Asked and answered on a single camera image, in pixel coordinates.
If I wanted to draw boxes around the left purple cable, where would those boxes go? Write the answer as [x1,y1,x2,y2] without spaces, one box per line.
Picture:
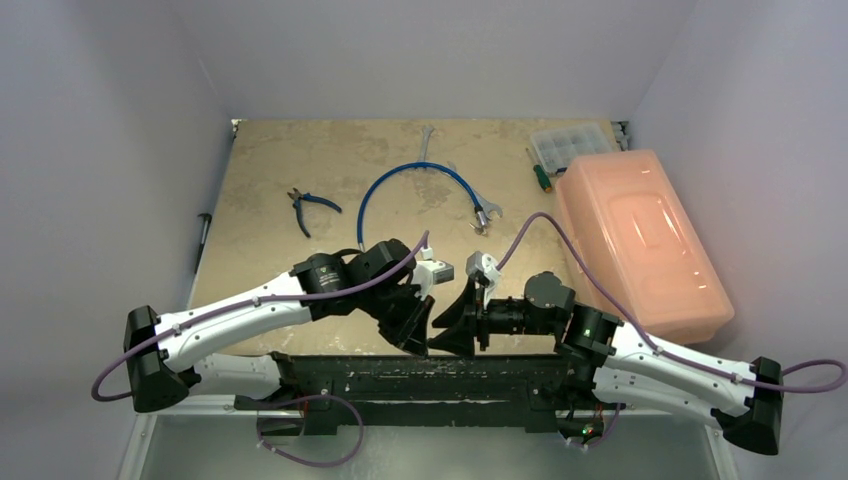
[90,230,432,470]

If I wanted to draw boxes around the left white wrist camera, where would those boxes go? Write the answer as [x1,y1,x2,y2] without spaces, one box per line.
[412,246,455,299]

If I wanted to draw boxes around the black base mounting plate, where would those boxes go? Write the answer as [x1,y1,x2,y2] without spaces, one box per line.
[235,353,615,442]

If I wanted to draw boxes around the small silver wrench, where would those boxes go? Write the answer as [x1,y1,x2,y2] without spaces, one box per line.
[417,125,435,162]

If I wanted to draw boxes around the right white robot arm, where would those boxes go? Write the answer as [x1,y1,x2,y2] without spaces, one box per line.
[427,271,783,455]

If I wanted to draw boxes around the blue cable lock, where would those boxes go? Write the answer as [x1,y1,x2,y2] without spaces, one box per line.
[356,161,490,253]

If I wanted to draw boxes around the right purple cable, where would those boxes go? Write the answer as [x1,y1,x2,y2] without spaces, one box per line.
[495,211,848,452]

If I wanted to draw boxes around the orange translucent plastic toolbox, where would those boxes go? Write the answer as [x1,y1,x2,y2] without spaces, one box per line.
[554,149,735,345]

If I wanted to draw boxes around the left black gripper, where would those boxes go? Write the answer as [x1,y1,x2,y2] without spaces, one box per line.
[359,283,435,359]

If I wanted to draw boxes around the silver key bunch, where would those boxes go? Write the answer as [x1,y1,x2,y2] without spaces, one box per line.
[469,223,488,236]

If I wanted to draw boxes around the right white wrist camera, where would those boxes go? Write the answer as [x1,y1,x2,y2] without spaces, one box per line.
[465,251,501,308]

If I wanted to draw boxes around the purple cable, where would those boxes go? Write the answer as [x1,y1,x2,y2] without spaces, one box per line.
[90,230,432,470]
[495,211,848,452]

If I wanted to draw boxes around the clear compartment organizer box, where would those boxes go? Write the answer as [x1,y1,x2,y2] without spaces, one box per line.
[530,122,614,176]

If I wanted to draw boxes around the large silver wrench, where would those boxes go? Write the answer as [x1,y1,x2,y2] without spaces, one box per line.
[466,185,503,229]

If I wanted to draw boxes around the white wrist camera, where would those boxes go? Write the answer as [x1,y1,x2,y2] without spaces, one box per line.
[465,251,501,308]
[412,246,455,299]

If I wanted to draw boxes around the green handled screwdriver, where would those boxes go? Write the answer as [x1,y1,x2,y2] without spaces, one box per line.
[525,148,553,193]

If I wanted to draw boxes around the black clamp handle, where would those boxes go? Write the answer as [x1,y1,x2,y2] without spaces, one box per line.
[194,212,213,273]

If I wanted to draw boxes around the blue handled pliers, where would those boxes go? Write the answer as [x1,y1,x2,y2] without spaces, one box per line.
[286,188,343,238]

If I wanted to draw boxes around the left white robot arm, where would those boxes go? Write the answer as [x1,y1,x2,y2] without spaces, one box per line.
[124,239,454,413]

